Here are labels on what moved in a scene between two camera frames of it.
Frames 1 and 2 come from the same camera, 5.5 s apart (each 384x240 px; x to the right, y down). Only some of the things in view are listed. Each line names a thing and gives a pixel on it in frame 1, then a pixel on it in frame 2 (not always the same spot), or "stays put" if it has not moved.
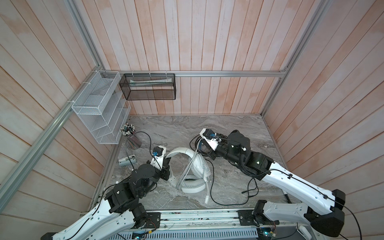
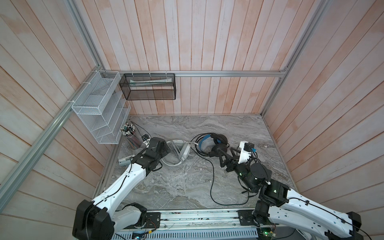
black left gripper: x=166 y=169 -> x=165 y=152
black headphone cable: x=213 y=177 stays put
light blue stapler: x=126 y=161 stays put
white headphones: x=194 y=181 -> x=185 y=150
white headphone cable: x=187 y=167 -> x=194 y=143
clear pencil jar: x=133 y=139 stays put
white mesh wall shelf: x=103 y=107 stays put
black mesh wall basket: x=148 y=86 stays put
